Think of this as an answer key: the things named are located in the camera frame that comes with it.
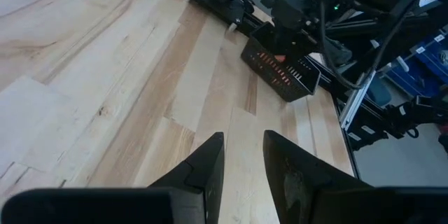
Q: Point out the orange eraser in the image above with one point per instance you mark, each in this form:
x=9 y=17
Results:
x=280 y=58
x=269 y=63

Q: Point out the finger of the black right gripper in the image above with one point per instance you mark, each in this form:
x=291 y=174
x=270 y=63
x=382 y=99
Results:
x=284 y=43
x=300 y=42

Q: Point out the black mesh plastic basket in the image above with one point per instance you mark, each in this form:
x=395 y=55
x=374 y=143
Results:
x=297 y=84

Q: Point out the black machinery assembly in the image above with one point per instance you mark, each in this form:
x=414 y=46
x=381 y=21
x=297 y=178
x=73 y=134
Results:
x=402 y=115

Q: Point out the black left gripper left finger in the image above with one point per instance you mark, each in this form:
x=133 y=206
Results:
x=206 y=168

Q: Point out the silver aluminium extrusion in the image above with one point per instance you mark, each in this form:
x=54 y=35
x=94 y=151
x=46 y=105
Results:
x=357 y=98

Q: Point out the blue stool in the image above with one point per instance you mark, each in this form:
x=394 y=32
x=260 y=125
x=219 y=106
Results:
x=379 y=92

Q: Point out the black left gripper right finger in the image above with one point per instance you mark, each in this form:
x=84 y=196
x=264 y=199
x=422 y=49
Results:
x=297 y=175

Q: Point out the blue storage bin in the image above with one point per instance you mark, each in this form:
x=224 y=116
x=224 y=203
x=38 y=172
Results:
x=430 y=66

